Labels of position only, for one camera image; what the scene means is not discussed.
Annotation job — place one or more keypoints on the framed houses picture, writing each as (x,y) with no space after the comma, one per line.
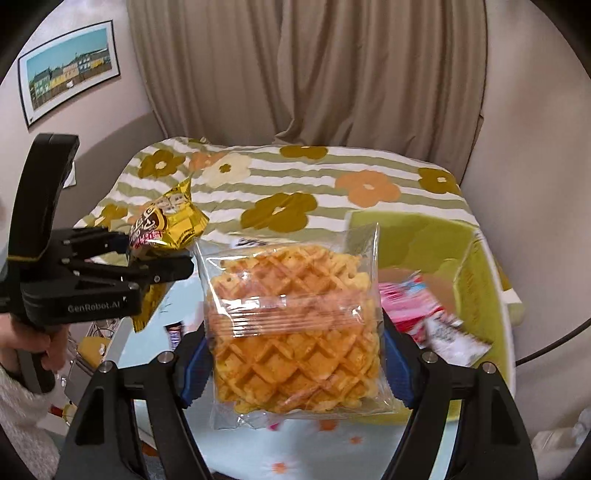
(62,68)

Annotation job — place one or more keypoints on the packaged waffle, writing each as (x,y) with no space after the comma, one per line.
(296,328)

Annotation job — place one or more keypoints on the gold snack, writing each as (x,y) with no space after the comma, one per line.
(167,226)

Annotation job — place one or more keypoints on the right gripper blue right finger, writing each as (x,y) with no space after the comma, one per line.
(491,440)

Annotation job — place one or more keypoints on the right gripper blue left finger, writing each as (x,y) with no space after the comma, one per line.
(103,442)

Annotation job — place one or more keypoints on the grey headboard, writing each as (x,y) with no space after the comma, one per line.
(100,166)

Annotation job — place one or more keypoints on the pink snack packet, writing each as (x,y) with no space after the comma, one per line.
(410,302)

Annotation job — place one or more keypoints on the floral striped quilt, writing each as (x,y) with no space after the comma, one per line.
(300,192)

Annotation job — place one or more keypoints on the person left hand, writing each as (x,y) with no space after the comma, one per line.
(16,336)

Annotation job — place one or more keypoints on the beige curtain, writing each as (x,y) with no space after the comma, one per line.
(404,76)

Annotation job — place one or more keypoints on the daisy print tablecloth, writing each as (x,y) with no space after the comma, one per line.
(261,446)

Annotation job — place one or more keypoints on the yellow-green cardboard box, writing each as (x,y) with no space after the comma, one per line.
(459,268)

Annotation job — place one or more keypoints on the white shrimp chips bag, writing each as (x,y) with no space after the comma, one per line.
(451,343)

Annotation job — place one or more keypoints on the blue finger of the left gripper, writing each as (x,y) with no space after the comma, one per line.
(75,245)
(156,270)

